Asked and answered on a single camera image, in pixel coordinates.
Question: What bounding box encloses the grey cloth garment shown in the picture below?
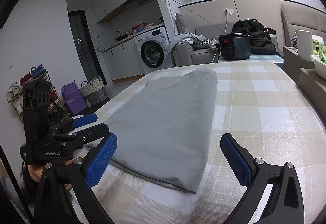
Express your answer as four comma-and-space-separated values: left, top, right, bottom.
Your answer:
106, 68, 218, 193

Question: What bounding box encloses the left hand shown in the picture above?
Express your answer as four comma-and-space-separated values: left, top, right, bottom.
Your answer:
26, 161, 74, 190

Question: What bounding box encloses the purple bag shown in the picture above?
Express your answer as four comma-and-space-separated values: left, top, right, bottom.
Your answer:
60, 81, 87, 116

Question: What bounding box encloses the shoe rack with shoes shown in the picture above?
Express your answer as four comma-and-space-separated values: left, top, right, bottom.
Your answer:
6, 65, 70, 126

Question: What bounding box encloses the woven laundry basket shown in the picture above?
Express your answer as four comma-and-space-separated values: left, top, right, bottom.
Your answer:
79, 76, 109, 106

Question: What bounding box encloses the white washing machine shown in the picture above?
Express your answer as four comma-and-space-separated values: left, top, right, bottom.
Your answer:
135, 26, 173, 74

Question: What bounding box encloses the beige headboard shelf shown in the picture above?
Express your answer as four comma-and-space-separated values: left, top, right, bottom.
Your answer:
281, 4, 325, 116

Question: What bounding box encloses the kitchen cabinet counter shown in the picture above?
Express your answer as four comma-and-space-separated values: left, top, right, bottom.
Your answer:
92, 0, 162, 82

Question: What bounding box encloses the black rice cooker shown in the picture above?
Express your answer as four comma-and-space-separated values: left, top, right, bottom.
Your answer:
219, 33, 251, 61

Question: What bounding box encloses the grey sofa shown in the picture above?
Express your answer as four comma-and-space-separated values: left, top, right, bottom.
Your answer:
168, 13, 280, 66

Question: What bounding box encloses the black jacket pile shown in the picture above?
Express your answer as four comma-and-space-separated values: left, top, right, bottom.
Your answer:
231, 19, 278, 55

